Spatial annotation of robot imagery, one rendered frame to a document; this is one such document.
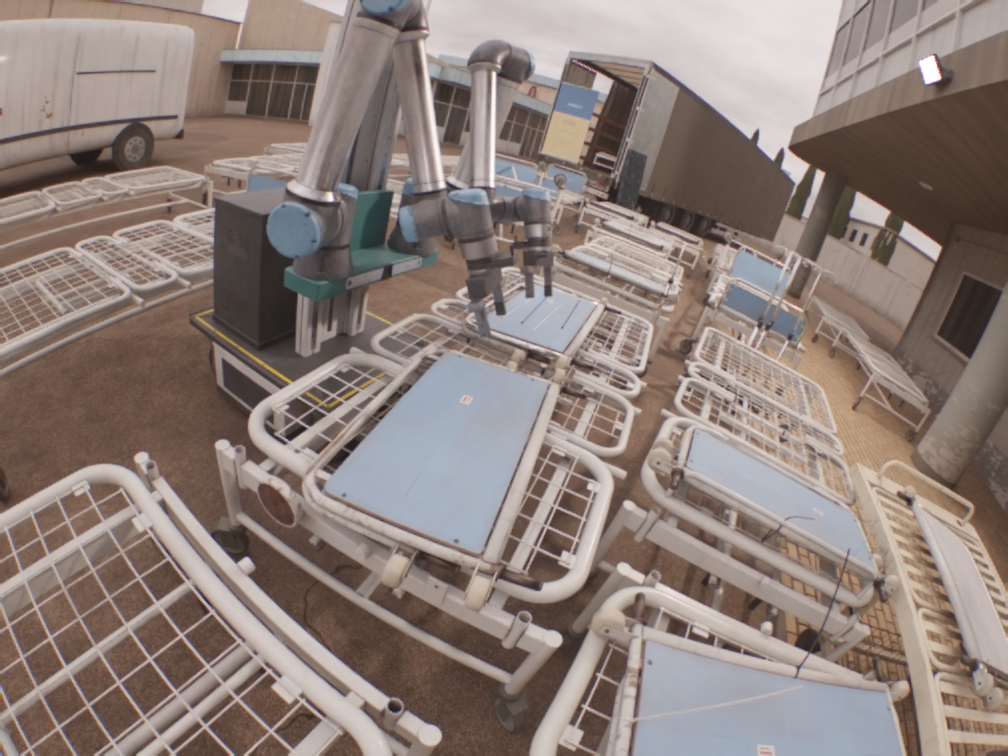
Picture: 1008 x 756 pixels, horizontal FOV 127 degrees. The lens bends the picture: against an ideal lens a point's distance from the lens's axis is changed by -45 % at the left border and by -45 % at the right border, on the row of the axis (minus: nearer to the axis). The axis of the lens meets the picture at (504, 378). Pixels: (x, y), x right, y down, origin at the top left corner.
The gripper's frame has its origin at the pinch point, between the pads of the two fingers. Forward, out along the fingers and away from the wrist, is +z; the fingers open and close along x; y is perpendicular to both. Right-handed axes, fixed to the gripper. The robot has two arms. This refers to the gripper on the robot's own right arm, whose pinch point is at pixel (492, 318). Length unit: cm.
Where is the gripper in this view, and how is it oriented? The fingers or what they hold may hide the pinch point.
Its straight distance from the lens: 119.2
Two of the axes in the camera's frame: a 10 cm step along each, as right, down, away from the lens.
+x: -3.0, 5.2, -8.0
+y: -9.4, -0.1, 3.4
